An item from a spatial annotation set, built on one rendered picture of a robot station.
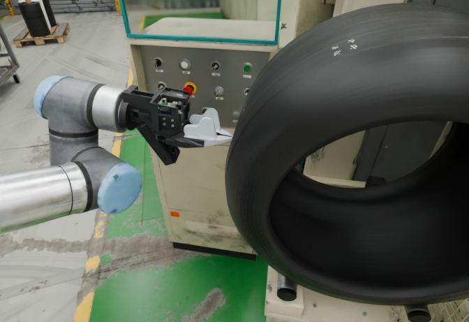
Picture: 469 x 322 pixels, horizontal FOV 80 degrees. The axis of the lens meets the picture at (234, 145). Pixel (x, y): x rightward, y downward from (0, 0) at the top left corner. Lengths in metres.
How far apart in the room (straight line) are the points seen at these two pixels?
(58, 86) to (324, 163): 0.71
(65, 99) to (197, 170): 0.84
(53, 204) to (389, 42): 0.51
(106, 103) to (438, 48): 0.51
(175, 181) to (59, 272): 0.94
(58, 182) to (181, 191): 1.01
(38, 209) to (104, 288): 1.42
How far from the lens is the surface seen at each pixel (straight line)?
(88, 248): 2.09
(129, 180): 0.54
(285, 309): 0.79
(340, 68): 0.39
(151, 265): 1.88
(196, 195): 1.46
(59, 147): 0.65
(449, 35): 0.43
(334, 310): 0.85
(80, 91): 0.60
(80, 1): 9.68
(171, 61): 1.16
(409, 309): 0.79
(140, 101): 0.55
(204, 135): 0.54
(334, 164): 0.91
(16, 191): 0.49
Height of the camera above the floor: 1.55
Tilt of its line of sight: 36 degrees down
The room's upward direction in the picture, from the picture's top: straight up
